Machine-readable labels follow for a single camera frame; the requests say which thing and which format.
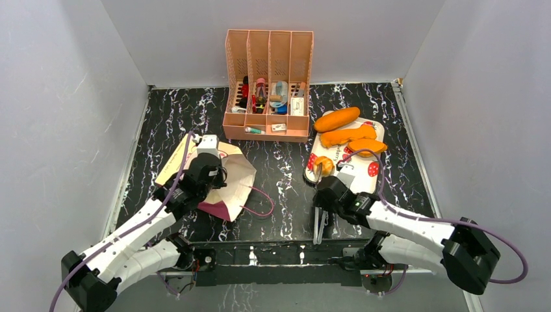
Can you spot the orange plastic file organizer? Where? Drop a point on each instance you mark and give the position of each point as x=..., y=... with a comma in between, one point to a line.
x=275, y=56

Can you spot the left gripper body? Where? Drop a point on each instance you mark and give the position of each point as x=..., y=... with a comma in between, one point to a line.
x=217, y=183

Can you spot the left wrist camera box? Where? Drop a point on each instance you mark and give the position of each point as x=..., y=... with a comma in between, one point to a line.
x=207, y=144

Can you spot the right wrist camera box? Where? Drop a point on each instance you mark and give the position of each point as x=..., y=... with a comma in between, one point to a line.
x=346, y=174

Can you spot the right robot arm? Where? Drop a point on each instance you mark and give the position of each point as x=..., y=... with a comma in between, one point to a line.
x=461, y=249

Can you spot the green marker pen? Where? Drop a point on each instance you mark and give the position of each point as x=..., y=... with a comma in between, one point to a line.
x=254, y=130

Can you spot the small white card box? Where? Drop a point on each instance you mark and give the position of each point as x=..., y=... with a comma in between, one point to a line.
x=278, y=127

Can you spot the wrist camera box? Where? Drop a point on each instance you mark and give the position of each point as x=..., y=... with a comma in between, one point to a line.
x=207, y=144
x=346, y=174

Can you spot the white label box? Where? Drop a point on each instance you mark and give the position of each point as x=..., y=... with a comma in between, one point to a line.
x=297, y=106

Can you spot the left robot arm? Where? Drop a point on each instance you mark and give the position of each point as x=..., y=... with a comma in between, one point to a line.
x=95, y=277

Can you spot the fake orange bread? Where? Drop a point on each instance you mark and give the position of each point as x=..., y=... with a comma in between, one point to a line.
x=340, y=137

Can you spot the smooth orange bread loaf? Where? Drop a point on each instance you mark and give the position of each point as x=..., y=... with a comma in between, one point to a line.
x=336, y=119

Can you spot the aluminium frame rail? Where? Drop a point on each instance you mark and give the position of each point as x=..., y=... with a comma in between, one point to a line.
x=120, y=266

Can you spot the blue tape dispenser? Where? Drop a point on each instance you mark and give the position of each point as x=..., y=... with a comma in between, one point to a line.
x=278, y=99

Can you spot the small round glazed bun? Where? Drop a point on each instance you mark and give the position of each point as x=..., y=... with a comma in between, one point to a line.
x=323, y=166

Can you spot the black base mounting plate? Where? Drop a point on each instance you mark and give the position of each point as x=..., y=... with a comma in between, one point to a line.
x=283, y=262

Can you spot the pink capped tube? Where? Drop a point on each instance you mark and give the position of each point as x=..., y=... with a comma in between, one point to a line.
x=260, y=97

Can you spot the metal tongs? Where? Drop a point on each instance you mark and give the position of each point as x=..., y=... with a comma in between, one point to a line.
x=320, y=215

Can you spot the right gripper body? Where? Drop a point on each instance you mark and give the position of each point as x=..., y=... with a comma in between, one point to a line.
x=322, y=205

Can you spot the orange bread slice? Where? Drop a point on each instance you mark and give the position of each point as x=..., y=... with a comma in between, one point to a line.
x=367, y=144

